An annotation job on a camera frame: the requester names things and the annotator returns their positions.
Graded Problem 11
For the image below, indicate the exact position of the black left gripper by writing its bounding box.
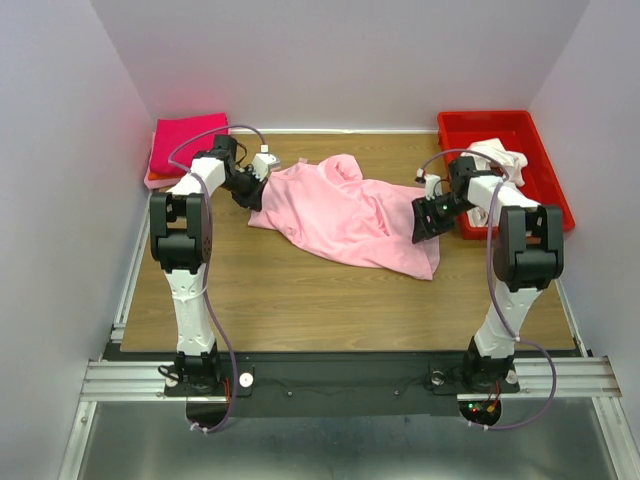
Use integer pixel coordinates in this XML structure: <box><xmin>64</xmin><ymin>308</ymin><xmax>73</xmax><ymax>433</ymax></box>
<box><xmin>220</xmin><ymin>166</ymin><xmax>268</xmax><ymax>212</ymax></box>

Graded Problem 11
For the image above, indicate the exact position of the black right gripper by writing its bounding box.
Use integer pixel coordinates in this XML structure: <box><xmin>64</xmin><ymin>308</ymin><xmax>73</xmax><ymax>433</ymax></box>
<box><xmin>410</xmin><ymin>192</ymin><xmax>476</xmax><ymax>243</ymax></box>

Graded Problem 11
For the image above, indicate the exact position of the light pink t-shirt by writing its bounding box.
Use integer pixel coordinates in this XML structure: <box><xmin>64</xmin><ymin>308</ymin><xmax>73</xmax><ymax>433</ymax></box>
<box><xmin>248</xmin><ymin>154</ymin><xmax>440</xmax><ymax>281</ymax></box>

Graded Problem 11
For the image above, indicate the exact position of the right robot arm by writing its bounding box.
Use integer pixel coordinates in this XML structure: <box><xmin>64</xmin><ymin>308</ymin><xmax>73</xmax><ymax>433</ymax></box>
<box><xmin>412</xmin><ymin>149</ymin><xmax>564</xmax><ymax>390</ymax></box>

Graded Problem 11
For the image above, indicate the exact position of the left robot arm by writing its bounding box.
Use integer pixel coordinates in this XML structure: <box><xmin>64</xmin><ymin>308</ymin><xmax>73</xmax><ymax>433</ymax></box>
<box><xmin>149</xmin><ymin>135</ymin><xmax>280</xmax><ymax>394</ymax></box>

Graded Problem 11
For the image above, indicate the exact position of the folded magenta t-shirt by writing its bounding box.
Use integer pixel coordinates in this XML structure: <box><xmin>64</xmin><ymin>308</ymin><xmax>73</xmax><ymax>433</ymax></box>
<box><xmin>149</xmin><ymin>113</ymin><xmax>231</xmax><ymax>176</ymax></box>

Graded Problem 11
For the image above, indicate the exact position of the folded orange t-shirt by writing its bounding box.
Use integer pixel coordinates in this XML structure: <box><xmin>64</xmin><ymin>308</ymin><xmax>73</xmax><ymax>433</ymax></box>
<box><xmin>146</xmin><ymin>171</ymin><xmax>181</xmax><ymax>181</ymax></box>

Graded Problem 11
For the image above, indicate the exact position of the white crumpled t-shirt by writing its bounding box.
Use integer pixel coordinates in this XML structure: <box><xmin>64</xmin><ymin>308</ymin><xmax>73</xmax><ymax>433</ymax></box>
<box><xmin>467</xmin><ymin>138</ymin><xmax>528</xmax><ymax>228</ymax></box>

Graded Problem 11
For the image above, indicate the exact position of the red plastic bin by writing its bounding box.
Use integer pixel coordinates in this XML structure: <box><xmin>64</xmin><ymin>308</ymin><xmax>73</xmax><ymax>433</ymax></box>
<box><xmin>437</xmin><ymin>110</ymin><xmax>575</xmax><ymax>232</ymax></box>

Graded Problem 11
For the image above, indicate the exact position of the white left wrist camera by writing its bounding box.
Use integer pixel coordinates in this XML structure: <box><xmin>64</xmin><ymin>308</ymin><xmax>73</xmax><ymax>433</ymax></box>
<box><xmin>248</xmin><ymin>152</ymin><xmax>281</xmax><ymax>182</ymax></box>

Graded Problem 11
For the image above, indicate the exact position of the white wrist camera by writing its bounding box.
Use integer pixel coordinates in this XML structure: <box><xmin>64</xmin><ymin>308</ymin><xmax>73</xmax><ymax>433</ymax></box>
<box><xmin>415</xmin><ymin>169</ymin><xmax>443</xmax><ymax>199</ymax></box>
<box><xmin>248</xmin><ymin>152</ymin><xmax>281</xmax><ymax>182</ymax></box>

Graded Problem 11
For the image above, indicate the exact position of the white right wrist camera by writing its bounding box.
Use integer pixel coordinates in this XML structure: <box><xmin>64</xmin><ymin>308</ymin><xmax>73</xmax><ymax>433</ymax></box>
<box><xmin>415</xmin><ymin>169</ymin><xmax>443</xmax><ymax>199</ymax></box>

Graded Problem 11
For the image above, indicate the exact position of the aluminium frame rail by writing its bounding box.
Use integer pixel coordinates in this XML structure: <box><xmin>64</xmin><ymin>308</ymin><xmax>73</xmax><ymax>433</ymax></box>
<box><xmin>81</xmin><ymin>357</ymin><xmax>621</xmax><ymax>402</ymax></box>

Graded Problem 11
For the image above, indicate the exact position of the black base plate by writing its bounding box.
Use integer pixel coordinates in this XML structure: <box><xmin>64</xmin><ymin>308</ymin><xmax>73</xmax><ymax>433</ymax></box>
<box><xmin>158</xmin><ymin>351</ymin><xmax>519</xmax><ymax>425</ymax></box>

